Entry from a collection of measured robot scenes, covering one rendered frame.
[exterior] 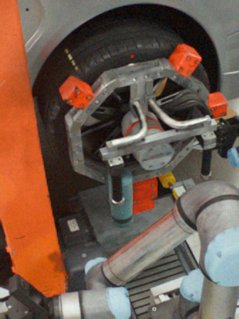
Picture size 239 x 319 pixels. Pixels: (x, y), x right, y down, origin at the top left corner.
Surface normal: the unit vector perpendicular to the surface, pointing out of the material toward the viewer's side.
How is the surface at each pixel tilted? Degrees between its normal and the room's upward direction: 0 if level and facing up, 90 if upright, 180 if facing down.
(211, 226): 45
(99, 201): 0
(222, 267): 82
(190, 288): 8
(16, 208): 90
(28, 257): 90
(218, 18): 90
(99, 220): 0
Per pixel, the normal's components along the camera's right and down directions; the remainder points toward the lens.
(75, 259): -0.04, -0.70
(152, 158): 0.33, 0.66
